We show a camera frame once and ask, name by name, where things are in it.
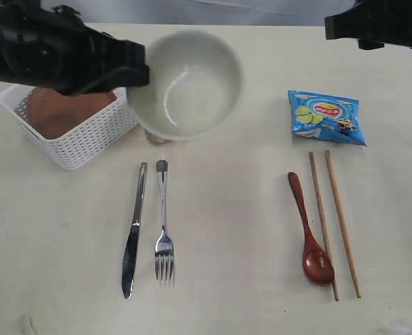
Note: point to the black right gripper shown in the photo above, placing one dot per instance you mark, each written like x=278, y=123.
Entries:
x=373, y=24

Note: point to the shiny steel cup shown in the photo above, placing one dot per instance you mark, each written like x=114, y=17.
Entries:
x=156, y=139

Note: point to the brown red plate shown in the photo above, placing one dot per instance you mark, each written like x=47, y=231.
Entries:
x=52, y=114

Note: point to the steel fork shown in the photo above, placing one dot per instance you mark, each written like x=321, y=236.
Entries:
x=164, y=255

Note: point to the dark red wooden spoon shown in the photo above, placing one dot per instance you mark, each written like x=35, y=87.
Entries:
x=315, y=262

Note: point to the steel table knife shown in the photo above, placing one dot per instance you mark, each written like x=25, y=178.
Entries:
x=131, y=248

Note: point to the white woven plastic basket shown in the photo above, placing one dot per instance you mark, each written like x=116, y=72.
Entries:
x=77, y=147

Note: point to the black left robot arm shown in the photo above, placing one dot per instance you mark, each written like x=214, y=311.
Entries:
x=55, y=49

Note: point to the wooden chopstick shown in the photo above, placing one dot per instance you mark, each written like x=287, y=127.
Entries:
x=342, y=223
x=321, y=212

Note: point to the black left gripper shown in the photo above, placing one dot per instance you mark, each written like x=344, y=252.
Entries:
x=91, y=61

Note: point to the cream ceramic bowl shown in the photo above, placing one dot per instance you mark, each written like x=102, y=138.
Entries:
x=196, y=82

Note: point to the blue chips bag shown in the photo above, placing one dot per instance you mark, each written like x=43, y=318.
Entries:
x=325, y=117

